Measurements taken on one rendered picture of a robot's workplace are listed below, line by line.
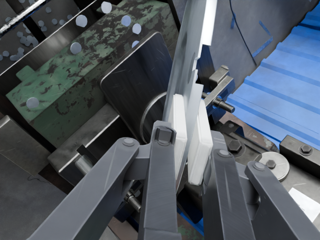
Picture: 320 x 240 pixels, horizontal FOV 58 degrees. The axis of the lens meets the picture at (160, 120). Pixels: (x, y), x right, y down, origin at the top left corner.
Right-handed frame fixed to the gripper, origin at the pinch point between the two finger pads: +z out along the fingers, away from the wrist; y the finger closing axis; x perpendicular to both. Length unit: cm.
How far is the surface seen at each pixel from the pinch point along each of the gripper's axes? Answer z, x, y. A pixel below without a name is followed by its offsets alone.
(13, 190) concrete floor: 87, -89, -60
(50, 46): 67, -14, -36
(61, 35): 69, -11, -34
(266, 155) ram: 26.8, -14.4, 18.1
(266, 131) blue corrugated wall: 157, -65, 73
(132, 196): 33.8, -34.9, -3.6
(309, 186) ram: 21.2, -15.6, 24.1
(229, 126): 36.4, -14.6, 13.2
